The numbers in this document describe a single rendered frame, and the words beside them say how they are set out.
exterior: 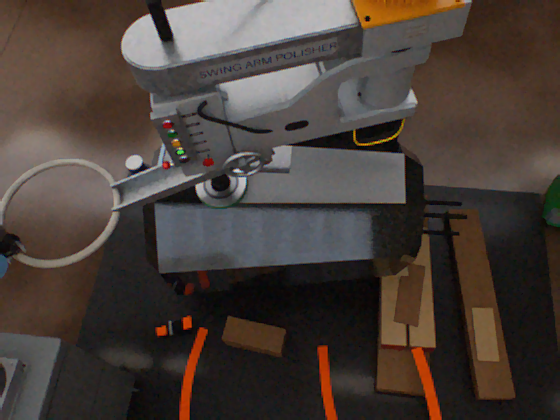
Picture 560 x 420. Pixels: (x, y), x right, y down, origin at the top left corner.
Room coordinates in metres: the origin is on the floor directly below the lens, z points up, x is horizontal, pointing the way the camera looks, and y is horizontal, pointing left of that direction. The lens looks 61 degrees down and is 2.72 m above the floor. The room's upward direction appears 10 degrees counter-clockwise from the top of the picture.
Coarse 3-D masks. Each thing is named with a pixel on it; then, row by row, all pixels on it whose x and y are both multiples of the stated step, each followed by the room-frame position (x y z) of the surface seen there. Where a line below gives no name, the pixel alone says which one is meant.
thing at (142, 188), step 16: (256, 160) 1.06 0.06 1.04; (144, 176) 1.14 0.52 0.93; (160, 176) 1.13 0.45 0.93; (176, 176) 1.11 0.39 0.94; (192, 176) 1.06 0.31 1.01; (208, 176) 1.05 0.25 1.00; (128, 192) 1.11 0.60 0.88; (144, 192) 1.09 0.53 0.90; (160, 192) 1.04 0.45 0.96; (176, 192) 1.04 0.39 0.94; (112, 208) 1.04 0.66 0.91; (128, 208) 1.03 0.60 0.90
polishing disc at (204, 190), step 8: (200, 184) 1.12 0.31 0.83; (208, 184) 1.11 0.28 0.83; (232, 184) 1.09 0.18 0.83; (240, 184) 1.09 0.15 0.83; (200, 192) 1.08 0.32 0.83; (208, 192) 1.08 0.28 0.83; (216, 192) 1.07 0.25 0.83; (224, 192) 1.06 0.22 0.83; (232, 192) 1.06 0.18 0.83; (240, 192) 1.05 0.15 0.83; (208, 200) 1.04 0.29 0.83; (216, 200) 1.03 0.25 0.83; (224, 200) 1.03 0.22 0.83; (232, 200) 1.02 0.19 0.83
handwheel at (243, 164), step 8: (240, 152) 0.96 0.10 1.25; (248, 152) 0.96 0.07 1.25; (256, 152) 0.97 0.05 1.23; (232, 160) 0.95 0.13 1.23; (240, 160) 0.97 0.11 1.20; (248, 160) 0.96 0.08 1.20; (264, 160) 0.96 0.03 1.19; (224, 168) 0.95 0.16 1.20; (240, 168) 0.95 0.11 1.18; (248, 168) 0.95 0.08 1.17; (256, 168) 0.96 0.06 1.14; (232, 176) 0.95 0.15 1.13; (240, 176) 0.95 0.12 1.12
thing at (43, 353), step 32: (0, 352) 0.56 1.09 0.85; (32, 352) 0.54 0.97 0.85; (64, 352) 0.53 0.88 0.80; (32, 384) 0.43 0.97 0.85; (64, 384) 0.44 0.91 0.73; (96, 384) 0.47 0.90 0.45; (128, 384) 0.52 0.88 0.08; (32, 416) 0.32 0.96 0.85; (64, 416) 0.34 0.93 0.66; (96, 416) 0.36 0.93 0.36
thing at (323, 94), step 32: (320, 64) 1.08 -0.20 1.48; (352, 64) 1.04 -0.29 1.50; (384, 64) 1.04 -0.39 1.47; (416, 64) 1.05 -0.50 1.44; (256, 96) 1.09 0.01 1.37; (288, 96) 1.05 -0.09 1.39; (320, 96) 1.03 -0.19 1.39; (352, 96) 1.13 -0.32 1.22; (256, 128) 1.02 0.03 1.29; (288, 128) 1.03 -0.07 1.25; (320, 128) 1.03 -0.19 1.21; (352, 128) 1.04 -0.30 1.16
